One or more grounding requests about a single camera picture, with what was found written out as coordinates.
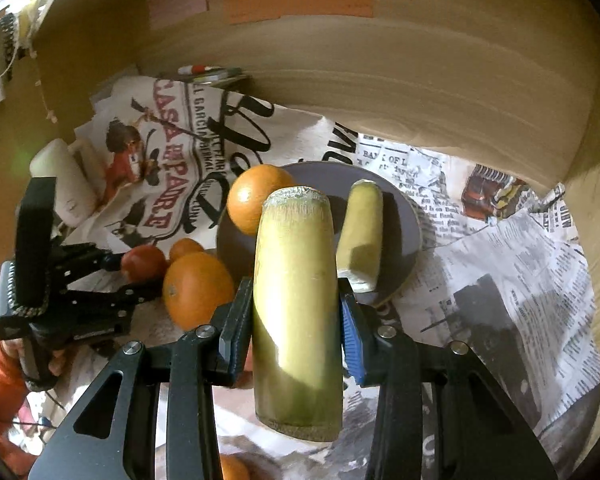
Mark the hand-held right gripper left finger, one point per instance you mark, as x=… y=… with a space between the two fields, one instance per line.
x=238 y=332

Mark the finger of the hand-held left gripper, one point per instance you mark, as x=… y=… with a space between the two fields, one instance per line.
x=112 y=300
x=87 y=254

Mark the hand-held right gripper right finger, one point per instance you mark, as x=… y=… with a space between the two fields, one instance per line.
x=352 y=342

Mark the red tomato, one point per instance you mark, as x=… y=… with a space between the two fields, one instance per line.
x=144 y=261

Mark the long yellow-green sugarcane piece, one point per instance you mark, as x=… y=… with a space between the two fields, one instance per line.
x=295 y=300

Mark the person's left forearm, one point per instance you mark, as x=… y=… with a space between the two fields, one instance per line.
x=0 y=390

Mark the large orange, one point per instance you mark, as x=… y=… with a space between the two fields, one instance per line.
x=195 y=287

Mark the pale peeled sugarcane piece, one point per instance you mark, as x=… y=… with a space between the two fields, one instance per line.
x=62 y=190

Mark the small orange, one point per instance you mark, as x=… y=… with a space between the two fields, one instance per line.
x=184 y=247

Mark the short yellow-green sugarcane piece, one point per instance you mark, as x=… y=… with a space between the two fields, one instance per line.
x=362 y=232

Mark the grey round plate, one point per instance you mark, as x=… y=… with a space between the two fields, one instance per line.
x=395 y=240

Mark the newspaper sheet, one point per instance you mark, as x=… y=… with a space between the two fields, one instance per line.
x=505 y=270

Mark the red and white marker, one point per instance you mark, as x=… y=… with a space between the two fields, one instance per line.
x=199 y=69

